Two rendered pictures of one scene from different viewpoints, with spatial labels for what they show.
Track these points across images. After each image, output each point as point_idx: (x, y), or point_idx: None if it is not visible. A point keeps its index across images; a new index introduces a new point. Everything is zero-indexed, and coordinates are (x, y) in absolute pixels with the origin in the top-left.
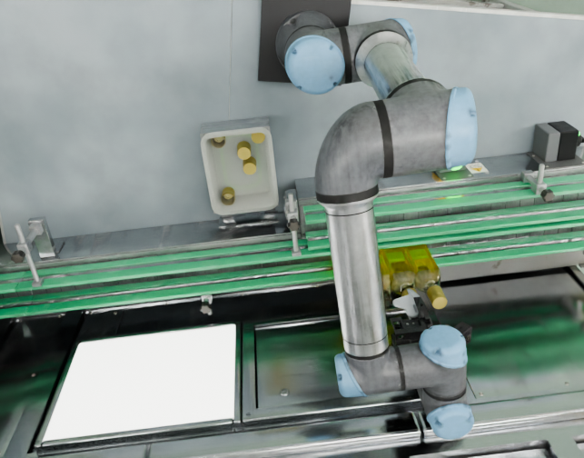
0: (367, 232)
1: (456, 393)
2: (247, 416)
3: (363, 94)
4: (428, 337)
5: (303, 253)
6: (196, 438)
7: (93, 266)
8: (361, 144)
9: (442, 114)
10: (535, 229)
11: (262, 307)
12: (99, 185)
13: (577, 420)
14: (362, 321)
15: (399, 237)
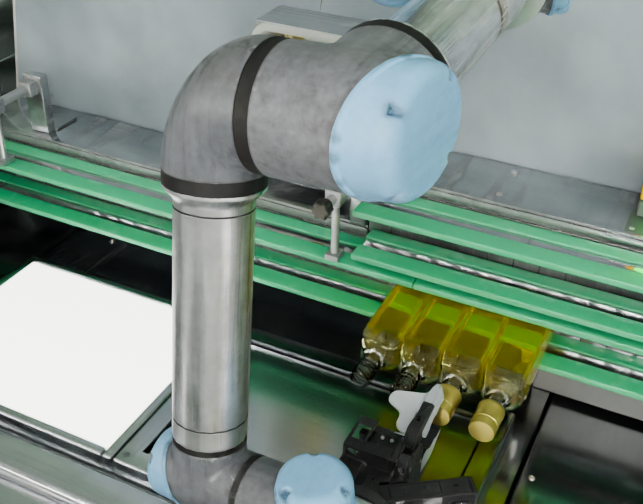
0: (212, 253)
1: None
2: (122, 456)
3: (544, 31)
4: (294, 466)
5: (345, 260)
6: (46, 451)
7: (80, 165)
8: (204, 102)
9: (340, 97)
10: None
11: (292, 318)
12: (134, 54)
13: None
14: (185, 390)
15: (499, 297)
